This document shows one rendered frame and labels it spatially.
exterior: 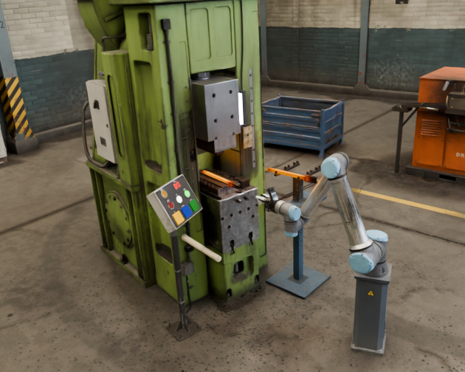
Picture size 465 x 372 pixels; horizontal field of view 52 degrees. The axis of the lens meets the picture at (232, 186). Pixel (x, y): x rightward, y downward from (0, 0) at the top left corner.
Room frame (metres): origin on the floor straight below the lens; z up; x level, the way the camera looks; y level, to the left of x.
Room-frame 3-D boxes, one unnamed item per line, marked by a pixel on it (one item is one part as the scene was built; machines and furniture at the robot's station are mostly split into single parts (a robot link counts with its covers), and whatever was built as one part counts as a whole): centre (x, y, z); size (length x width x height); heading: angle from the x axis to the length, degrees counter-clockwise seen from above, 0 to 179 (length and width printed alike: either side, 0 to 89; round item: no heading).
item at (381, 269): (2.66, -0.90, 0.65); 0.19 x 0.19 x 0.10
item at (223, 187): (3.49, 0.16, 0.96); 0.42 x 0.20 x 0.09; 37
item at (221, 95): (3.52, 0.13, 1.56); 0.42 x 0.39 x 0.40; 37
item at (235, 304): (3.29, 0.01, 0.01); 0.58 x 0.39 x 0.01; 127
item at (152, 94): (3.44, 0.48, 1.15); 0.44 x 0.26 x 2.30; 37
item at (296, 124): (7.26, -1.10, 0.36); 1.20 x 0.80 x 0.72; 53
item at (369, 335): (2.66, -0.90, 0.30); 0.22 x 0.22 x 0.60; 68
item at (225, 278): (3.54, 0.12, 0.23); 0.55 x 0.37 x 0.47; 37
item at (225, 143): (3.49, 0.16, 1.32); 0.42 x 0.20 x 0.10; 37
